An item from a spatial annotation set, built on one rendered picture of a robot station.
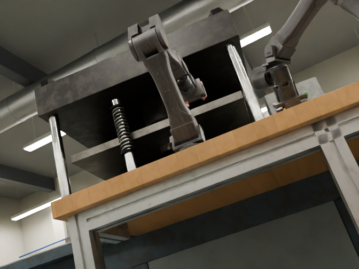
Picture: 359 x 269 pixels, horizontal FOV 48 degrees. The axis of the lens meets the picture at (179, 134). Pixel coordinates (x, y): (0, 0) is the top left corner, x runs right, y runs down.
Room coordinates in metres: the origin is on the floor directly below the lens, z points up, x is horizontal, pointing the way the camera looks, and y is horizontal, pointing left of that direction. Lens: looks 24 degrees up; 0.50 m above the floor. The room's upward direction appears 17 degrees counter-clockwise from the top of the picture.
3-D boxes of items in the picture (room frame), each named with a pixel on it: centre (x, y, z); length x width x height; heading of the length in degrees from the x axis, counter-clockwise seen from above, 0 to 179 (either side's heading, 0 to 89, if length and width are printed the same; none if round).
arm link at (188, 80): (1.18, -0.06, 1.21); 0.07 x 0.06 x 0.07; 168
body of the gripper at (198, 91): (1.24, -0.07, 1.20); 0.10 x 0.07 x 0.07; 78
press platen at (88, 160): (2.47, 0.08, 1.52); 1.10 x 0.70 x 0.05; 81
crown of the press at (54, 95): (2.42, 0.09, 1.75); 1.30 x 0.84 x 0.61; 81
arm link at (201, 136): (0.98, -0.02, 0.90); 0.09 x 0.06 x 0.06; 78
